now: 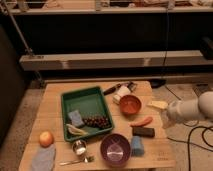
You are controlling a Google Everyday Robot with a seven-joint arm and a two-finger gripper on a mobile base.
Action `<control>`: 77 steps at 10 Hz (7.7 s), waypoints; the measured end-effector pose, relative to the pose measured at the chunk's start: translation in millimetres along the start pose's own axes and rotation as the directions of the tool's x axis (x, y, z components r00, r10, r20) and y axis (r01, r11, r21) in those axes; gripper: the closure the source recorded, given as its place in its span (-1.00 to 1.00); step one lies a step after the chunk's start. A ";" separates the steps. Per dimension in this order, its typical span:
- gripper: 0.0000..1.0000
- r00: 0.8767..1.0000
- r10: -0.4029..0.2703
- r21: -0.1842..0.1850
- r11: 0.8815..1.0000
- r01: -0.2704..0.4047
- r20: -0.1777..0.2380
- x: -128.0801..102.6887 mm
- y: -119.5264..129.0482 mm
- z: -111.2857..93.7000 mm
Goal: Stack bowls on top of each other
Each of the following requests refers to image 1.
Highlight bunch of dark grapes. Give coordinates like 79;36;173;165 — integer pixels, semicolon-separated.
83;116;110;129

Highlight blue sponge on table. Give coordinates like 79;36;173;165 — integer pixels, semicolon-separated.
131;136;144;157

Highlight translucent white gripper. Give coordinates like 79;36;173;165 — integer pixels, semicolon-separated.
148;101;176;129

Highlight blue sponge in tray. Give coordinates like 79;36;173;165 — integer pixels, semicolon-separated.
68;110;84;127

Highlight orange apple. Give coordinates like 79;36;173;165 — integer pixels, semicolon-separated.
39;131;54;147

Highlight white cylindrical bottle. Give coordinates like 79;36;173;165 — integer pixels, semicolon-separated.
113;85;131;104

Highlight small metal cup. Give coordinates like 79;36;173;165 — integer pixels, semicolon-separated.
72;140;87;156

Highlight yellow banana toy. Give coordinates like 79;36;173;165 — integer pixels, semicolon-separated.
66;124;87;136

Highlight metal shelf rack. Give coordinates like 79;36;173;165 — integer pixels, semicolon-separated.
0;0;213;82

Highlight orange bowl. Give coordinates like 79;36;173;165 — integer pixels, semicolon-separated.
119;95;142;115

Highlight orange carrot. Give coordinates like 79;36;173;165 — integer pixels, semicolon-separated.
130;116;153;127

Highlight knife with dark handle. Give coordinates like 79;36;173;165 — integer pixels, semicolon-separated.
103;81;137;95

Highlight green plastic tray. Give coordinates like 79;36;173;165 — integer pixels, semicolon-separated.
61;86;114;142

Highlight grey cloth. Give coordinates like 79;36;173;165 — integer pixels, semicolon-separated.
30;144;56;171

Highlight purple bowl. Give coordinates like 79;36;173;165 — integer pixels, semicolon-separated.
100;133;131;167

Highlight black rectangular block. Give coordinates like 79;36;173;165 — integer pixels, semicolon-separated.
132;127;155;138

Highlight black cable on floor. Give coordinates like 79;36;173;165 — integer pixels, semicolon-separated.
167;120;213;171

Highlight wooden table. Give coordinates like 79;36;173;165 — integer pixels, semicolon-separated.
19;81;175;171

